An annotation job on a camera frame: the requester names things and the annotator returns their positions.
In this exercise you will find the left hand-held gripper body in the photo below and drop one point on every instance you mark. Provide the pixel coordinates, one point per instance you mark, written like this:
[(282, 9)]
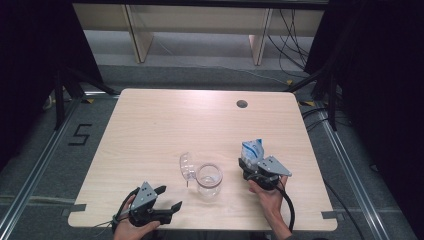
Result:
[(143, 200)]

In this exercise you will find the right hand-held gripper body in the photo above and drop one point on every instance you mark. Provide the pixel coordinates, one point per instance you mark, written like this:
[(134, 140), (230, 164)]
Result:
[(271, 166)]

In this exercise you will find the white blue milk pouch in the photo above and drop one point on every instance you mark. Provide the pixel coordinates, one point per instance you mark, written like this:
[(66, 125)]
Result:
[(252, 151)]

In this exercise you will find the clear glass cup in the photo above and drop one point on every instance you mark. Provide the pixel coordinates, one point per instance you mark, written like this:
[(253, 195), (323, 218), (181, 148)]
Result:
[(209, 180)]

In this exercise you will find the clear plastic spoon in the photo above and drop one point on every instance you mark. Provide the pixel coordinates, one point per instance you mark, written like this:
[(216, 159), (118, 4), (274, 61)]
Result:
[(187, 165)]

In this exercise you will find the person's right hand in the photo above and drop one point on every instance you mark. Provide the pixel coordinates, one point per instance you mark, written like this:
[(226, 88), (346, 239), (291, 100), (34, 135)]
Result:
[(271, 200)]

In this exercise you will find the person's left hand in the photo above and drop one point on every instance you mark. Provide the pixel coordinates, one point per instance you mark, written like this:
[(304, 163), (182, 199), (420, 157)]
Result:
[(128, 231)]

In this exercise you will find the grey tape piece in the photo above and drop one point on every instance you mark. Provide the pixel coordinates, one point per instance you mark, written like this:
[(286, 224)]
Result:
[(329, 215), (78, 208)]

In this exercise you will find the yellow black tape marker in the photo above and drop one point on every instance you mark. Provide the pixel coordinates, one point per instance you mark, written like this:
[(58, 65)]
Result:
[(289, 81)]

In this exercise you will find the black metal stand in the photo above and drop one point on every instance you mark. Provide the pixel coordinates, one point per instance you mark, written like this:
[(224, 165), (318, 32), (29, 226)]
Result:
[(332, 100), (59, 100)]

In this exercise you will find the black curtain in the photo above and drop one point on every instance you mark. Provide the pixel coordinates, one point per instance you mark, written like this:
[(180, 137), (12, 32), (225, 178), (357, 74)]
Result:
[(26, 50), (383, 66)]

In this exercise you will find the pale wooden shelf unit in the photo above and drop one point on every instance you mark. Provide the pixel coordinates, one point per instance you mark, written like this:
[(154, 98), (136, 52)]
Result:
[(200, 20)]

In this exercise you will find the aluminium floor rail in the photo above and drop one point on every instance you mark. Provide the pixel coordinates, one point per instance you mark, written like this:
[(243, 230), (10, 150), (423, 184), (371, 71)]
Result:
[(346, 166), (33, 176)]

